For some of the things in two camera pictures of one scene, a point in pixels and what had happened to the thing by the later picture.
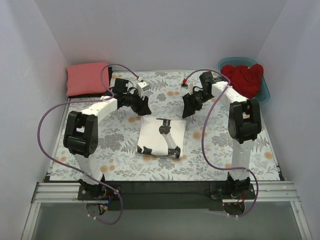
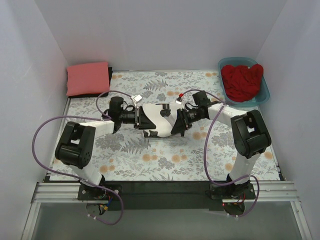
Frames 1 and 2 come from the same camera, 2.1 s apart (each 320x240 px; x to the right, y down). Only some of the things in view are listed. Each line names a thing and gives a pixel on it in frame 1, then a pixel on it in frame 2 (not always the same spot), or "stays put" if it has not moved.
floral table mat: [163, 145] stays put
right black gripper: [191, 102] -> [184, 118]
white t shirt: [160, 137] -> [163, 125]
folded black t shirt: [110, 73] stays put
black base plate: [152, 196] stays put
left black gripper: [138, 105] -> [137, 117]
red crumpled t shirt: [247, 80] stays put
